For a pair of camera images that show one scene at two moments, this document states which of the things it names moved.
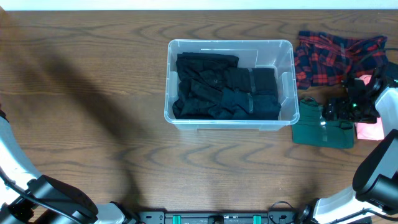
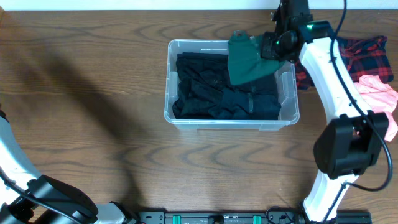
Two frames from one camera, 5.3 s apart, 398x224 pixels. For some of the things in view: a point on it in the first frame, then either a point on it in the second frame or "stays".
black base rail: [214, 217] stays
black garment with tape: [258, 81] stays
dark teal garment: [239, 104] stays
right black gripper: [342, 111] -> [269, 50]
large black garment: [201, 76] stays
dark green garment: [314, 130] -> [245, 63]
